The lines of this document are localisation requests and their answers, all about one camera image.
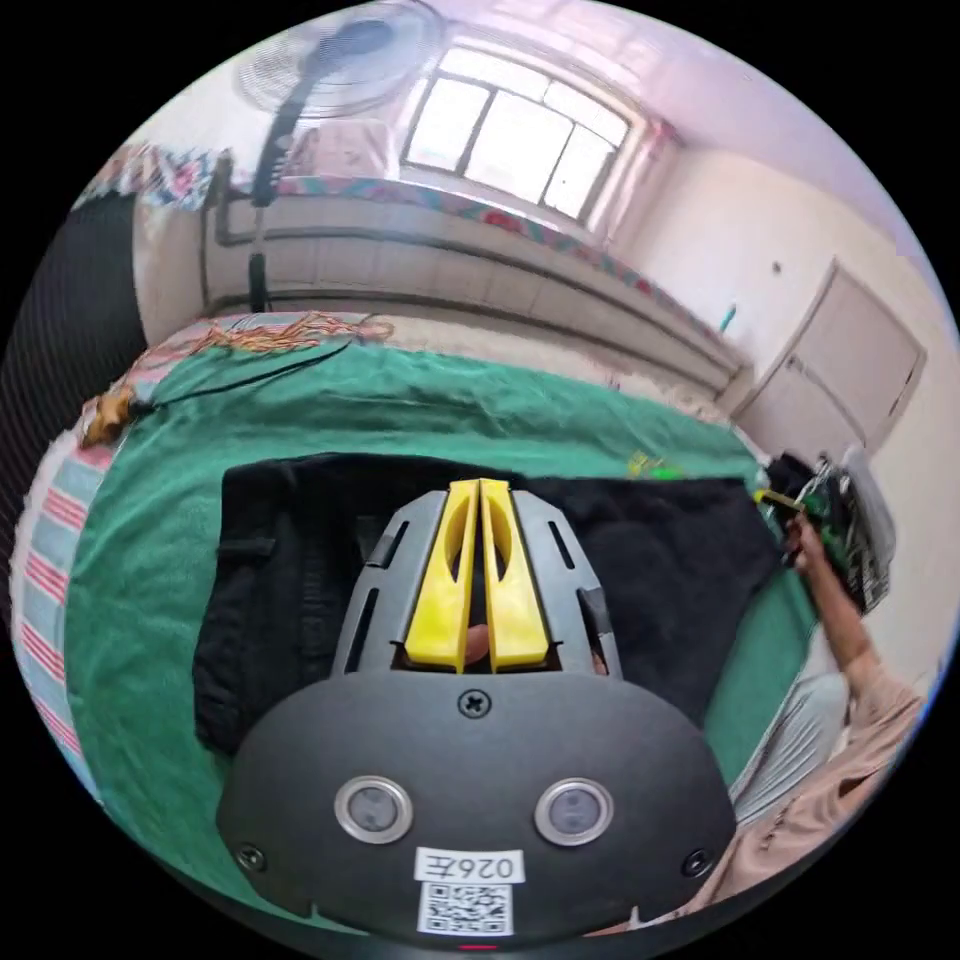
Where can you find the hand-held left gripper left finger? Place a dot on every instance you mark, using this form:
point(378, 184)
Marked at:
point(435, 600)

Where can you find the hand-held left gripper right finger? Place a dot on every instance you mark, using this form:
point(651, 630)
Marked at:
point(517, 607)

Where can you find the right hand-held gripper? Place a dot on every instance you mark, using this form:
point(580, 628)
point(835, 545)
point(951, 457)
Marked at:
point(855, 547)

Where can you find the black shorts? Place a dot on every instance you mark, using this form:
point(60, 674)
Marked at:
point(660, 570)

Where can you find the person's right forearm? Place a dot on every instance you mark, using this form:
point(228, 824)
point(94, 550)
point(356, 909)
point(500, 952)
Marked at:
point(844, 615)

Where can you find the person's left hand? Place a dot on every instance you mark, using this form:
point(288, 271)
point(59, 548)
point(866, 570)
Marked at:
point(478, 645)

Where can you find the person's right hand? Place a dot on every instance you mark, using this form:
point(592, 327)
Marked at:
point(808, 551)

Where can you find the white door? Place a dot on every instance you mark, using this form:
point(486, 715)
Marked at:
point(840, 360)

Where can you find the bed with green sheet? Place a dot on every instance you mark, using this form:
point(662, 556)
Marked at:
point(150, 615)

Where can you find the person's body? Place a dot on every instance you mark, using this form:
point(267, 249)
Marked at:
point(825, 787)

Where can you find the long white cupboard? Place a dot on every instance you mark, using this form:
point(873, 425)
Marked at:
point(465, 262)

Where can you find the window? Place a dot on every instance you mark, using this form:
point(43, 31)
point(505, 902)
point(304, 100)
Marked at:
point(517, 135)

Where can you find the standing fan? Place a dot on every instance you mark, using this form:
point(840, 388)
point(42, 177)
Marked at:
point(300, 97)

